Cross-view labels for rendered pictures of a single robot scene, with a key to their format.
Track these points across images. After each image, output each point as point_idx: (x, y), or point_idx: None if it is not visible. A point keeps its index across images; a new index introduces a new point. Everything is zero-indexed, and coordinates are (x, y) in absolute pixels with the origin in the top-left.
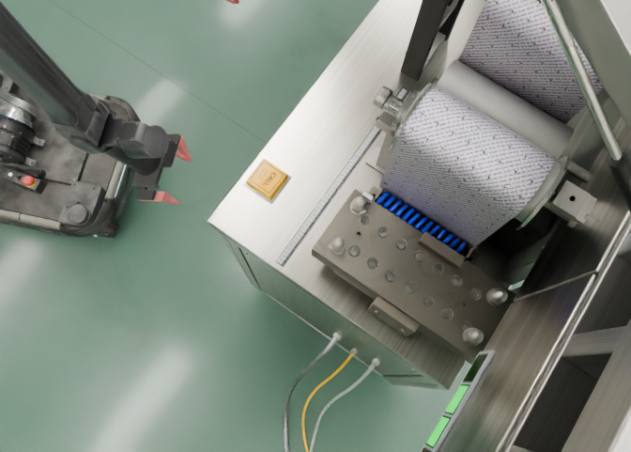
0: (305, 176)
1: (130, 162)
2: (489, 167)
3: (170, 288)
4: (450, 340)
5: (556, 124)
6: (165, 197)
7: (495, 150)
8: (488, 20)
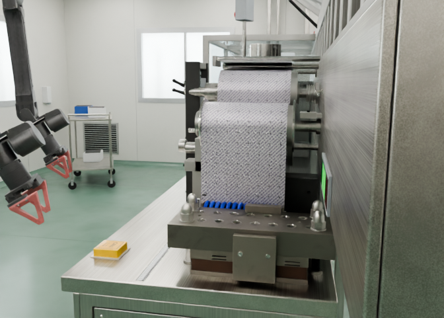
0: (141, 246)
1: (10, 164)
2: (258, 108)
3: None
4: (304, 232)
5: None
6: (37, 195)
7: (256, 103)
8: (222, 91)
